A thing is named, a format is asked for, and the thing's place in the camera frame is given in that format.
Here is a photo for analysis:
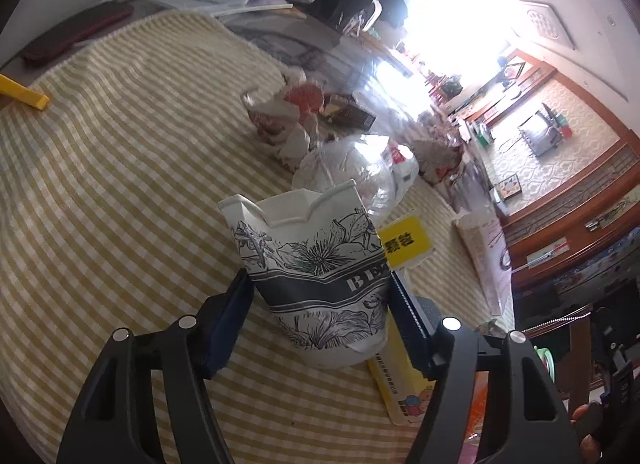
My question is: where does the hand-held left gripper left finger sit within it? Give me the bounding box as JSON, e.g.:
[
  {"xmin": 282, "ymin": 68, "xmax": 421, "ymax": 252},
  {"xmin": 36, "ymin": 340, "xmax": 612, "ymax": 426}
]
[{"xmin": 56, "ymin": 268, "xmax": 255, "ymax": 464}]

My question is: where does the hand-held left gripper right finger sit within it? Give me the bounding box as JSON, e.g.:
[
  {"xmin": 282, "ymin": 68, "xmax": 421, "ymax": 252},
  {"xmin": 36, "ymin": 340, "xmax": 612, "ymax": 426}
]
[{"xmin": 389, "ymin": 268, "xmax": 583, "ymax": 464}]

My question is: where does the red bin with green rim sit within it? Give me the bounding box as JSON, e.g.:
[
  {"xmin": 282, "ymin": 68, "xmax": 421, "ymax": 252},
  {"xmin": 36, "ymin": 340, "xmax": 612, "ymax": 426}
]
[{"xmin": 532, "ymin": 344, "xmax": 557, "ymax": 385}]

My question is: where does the floral print paper cup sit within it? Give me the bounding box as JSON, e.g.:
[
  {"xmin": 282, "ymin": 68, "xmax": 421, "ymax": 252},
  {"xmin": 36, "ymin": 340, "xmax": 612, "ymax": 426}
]
[{"xmin": 218, "ymin": 180, "xmax": 392, "ymax": 370}]

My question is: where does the person's right hand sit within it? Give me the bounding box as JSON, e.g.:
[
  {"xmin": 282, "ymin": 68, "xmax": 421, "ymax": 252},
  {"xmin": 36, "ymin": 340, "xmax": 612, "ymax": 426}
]
[{"xmin": 570, "ymin": 401, "xmax": 601, "ymax": 464}]

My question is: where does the yellow carton box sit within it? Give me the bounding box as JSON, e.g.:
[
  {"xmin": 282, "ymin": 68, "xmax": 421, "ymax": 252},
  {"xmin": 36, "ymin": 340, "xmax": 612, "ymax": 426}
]
[{"xmin": 367, "ymin": 216, "xmax": 441, "ymax": 427}]

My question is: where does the white beaded strip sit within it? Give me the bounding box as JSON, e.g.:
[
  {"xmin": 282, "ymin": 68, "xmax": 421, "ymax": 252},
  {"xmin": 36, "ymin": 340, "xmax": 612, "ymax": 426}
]
[{"xmin": 520, "ymin": 313, "xmax": 596, "ymax": 332}]

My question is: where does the white paper bag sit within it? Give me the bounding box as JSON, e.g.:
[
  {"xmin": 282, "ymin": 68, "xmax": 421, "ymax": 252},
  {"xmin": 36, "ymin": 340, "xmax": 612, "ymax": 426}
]
[{"xmin": 452, "ymin": 214, "xmax": 514, "ymax": 317}]

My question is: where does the orange packet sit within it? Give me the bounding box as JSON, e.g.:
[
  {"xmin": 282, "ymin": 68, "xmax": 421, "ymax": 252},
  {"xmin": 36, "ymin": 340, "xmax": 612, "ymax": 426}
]
[{"xmin": 470, "ymin": 369, "xmax": 495, "ymax": 445}]

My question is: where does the clear plastic container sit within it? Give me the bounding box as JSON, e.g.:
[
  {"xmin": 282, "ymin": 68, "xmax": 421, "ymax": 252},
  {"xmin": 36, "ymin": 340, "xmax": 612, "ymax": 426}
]
[{"xmin": 350, "ymin": 134, "xmax": 401, "ymax": 225}]

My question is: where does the white bag with red print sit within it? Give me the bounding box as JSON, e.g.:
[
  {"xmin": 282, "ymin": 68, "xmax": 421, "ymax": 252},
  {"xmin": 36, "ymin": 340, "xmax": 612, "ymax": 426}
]
[{"xmin": 385, "ymin": 138, "xmax": 420, "ymax": 201}]

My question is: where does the small framed picture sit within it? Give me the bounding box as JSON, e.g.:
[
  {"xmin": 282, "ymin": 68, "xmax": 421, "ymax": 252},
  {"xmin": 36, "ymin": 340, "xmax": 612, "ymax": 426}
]
[{"xmin": 495, "ymin": 174, "xmax": 524, "ymax": 203}]

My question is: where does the wooden cabinet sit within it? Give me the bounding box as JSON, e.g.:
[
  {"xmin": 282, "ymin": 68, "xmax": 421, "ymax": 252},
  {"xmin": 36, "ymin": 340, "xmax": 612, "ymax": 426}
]
[{"xmin": 500, "ymin": 129, "xmax": 640, "ymax": 295}]

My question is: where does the crumpled white plastic bag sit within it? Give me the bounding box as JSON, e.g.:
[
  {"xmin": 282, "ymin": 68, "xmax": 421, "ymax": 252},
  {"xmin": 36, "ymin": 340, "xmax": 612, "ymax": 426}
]
[{"xmin": 292, "ymin": 136, "xmax": 383, "ymax": 195}]

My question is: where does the yellow white checked tablecloth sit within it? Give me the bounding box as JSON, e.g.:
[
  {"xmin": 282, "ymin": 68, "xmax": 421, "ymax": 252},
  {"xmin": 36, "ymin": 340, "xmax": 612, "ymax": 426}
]
[{"xmin": 0, "ymin": 9, "xmax": 516, "ymax": 464}]

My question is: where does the red white crumpled wrapper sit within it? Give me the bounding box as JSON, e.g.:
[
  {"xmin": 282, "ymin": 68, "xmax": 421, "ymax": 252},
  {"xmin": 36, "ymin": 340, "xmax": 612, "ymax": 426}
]
[{"xmin": 242, "ymin": 69, "xmax": 326, "ymax": 170}]

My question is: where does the black mesh box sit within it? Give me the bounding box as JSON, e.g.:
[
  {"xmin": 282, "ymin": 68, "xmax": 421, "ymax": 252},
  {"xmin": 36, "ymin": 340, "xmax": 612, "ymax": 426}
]
[{"xmin": 324, "ymin": 93, "xmax": 377, "ymax": 131}]

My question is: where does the yellow plastic bar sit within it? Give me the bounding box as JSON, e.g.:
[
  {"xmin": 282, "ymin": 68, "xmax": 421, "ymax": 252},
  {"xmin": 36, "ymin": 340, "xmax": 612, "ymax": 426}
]
[{"xmin": 0, "ymin": 73, "xmax": 52, "ymax": 111}]

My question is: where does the dark red case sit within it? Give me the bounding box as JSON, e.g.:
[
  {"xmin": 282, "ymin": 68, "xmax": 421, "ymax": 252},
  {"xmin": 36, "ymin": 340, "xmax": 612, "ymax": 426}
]
[{"xmin": 20, "ymin": 3, "xmax": 135, "ymax": 63}]

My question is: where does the wall television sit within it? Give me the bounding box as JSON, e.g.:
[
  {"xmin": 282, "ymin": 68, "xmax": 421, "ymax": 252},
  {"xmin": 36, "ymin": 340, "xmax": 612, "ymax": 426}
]
[{"xmin": 519, "ymin": 113, "xmax": 560, "ymax": 157}]

